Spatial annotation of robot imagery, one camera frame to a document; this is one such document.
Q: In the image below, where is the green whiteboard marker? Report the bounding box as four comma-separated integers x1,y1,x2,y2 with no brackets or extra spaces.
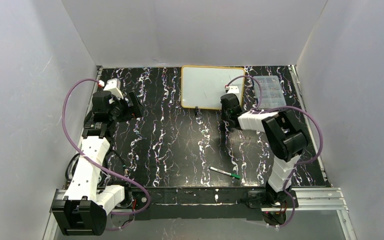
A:
208,166,241,180

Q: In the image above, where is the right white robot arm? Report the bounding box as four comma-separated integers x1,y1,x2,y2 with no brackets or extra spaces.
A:
220,93,309,204

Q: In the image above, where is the clear plastic compartment box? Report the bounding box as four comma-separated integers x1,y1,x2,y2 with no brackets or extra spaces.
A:
253,75,287,110

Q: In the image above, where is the yellow framed whiteboard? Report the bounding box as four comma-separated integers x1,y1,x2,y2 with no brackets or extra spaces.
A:
180,65,246,110

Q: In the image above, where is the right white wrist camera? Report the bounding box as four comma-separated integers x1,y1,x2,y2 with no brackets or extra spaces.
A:
225,85,240,95

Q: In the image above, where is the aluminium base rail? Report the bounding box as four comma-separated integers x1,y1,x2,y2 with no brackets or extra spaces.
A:
50,187,349,214

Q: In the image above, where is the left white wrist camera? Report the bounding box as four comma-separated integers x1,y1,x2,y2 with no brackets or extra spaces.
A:
103,78,124,100

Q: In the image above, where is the black binder clip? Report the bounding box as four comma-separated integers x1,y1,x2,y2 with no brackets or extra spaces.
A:
194,106,200,117

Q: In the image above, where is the black cable bundle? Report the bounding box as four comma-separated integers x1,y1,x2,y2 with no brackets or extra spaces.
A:
64,152,82,182

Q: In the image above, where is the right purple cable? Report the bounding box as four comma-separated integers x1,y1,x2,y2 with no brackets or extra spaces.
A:
225,75,324,229

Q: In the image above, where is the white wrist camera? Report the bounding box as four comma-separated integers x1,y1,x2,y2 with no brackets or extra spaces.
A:
225,85,240,95
103,78,124,100

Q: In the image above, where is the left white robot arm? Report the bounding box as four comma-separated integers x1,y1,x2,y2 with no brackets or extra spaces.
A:
51,90,143,236

